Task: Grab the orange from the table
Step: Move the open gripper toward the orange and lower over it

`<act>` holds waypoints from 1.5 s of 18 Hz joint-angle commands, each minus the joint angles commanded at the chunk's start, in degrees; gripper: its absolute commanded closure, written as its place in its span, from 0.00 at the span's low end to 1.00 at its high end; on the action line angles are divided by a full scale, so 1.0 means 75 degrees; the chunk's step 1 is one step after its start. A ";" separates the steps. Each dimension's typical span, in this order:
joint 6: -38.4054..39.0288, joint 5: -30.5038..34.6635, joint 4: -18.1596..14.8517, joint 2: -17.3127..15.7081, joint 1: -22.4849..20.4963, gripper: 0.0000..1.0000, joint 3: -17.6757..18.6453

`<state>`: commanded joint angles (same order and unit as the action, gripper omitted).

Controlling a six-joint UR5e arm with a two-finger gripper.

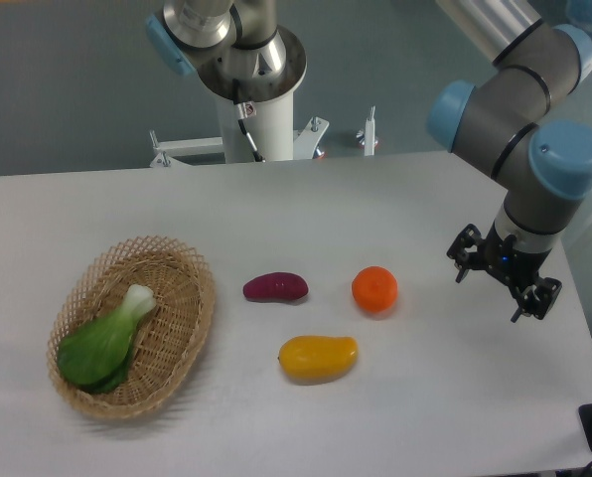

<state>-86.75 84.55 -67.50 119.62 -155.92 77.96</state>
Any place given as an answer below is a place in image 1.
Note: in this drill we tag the purple sweet potato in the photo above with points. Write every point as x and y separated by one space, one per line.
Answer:
276 286

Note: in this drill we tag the yellow mango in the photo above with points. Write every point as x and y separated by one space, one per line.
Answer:
317 359

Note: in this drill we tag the green bok choy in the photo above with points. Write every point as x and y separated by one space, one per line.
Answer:
96 357

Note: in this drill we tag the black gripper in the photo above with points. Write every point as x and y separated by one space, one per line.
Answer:
514 257

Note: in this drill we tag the woven wicker basket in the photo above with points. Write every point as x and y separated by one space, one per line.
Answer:
168 340

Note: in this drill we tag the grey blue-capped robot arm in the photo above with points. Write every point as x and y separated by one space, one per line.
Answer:
252 66

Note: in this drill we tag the orange fruit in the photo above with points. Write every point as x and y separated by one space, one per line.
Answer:
375 289

